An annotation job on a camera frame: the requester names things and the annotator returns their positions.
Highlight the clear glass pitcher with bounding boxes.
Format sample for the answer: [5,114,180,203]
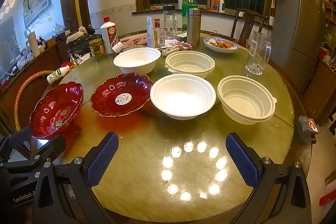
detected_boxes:
[245,31,272,76]

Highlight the blue rimmed plate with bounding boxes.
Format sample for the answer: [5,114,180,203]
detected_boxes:
[203,37,239,53]

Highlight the pile of wrapped candies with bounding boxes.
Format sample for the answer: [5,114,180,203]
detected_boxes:
[172,41,193,51]

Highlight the colourful card pack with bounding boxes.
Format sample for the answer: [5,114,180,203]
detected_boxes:
[297,115,319,138]

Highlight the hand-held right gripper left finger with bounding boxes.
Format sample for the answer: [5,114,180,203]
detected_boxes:
[33,132,120,224]

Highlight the clear bottle with black lid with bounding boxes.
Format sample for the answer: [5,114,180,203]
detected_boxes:
[163,5,176,40]

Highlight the grey refrigerator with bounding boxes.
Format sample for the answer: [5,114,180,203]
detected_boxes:
[270,0,327,94]

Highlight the white foam bowl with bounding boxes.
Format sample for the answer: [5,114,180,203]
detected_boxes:
[150,74,217,120]
[113,47,161,75]

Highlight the pink sliced meat tray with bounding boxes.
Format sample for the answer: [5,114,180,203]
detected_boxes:
[119,34,149,47]

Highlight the dark wooden chair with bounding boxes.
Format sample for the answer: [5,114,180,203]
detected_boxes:
[230,7,268,45]

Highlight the green plastic bottle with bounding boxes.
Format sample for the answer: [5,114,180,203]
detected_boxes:
[182,0,199,31]

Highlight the white and green drink bottle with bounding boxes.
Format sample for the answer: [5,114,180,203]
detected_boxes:
[47,66,71,85]

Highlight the white plastic bag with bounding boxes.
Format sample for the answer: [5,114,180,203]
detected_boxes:
[16,52,34,67]

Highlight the steel thermos flask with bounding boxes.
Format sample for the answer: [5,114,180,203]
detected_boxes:
[186,8,202,47]

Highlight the fried snacks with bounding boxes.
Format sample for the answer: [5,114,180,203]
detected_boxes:
[209,39,235,49]

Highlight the cluttered wooden shelf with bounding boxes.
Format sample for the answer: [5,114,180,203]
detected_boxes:
[310,0,336,69]

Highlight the brown paste jar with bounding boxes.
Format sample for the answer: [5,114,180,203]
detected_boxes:
[89,38,105,58]

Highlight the dark jacket with fur trim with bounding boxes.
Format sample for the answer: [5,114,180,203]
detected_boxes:
[66,26,103,56]

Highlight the red scalloped plate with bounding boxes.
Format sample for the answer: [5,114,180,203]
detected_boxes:
[91,72,154,117]

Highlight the cream tumbler with handle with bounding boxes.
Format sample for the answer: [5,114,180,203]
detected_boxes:
[25,29,40,58]

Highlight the white remote control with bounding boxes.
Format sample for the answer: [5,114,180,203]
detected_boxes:
[161,47,181,57]

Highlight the red scalloped fruit bowl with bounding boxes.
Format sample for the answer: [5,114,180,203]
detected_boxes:
[28,82,84,140]

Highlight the small glass bottle red cap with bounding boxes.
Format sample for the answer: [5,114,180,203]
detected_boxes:
[153,19,165,47]

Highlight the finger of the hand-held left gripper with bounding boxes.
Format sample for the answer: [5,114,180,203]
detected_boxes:
[5,135,67,170]
[0,127,32,160]

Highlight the cream ribbed plastic bowl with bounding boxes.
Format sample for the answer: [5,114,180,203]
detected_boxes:
[217,75,278,125]
[165,51,216,79]

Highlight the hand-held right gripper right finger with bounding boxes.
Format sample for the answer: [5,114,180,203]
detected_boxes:
[225,132,312,224]

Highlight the white liquor bottle red cap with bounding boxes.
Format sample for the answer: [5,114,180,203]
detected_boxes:
[100,17,118,54]

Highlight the blue and white box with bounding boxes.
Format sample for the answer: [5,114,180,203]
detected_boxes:
[146,16,155,48]

